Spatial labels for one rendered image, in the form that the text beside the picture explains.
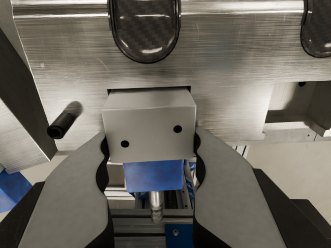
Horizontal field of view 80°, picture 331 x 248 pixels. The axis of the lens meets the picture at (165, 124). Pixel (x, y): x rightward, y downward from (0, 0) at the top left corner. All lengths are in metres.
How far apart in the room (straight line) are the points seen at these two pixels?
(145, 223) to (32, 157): 0.34
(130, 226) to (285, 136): 0.36
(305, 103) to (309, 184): 1.69
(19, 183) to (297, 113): 0.28
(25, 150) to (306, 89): 0.25
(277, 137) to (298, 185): 1.54
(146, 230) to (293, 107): 0.40
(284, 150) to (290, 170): 0.20
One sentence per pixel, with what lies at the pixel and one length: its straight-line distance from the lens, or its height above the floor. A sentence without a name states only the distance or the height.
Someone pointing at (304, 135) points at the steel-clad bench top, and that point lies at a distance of 0.32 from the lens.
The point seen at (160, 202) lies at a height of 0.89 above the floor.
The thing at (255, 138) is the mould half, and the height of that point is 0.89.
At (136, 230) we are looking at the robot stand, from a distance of 0.50.
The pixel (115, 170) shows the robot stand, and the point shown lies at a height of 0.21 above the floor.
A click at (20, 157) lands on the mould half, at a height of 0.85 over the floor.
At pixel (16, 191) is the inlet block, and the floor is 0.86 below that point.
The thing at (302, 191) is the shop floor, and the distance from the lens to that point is 1.91.
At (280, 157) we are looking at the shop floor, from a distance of 1.56.
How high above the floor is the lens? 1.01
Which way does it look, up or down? 61 degrees down
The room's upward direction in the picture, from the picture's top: 172 degrees clockwise
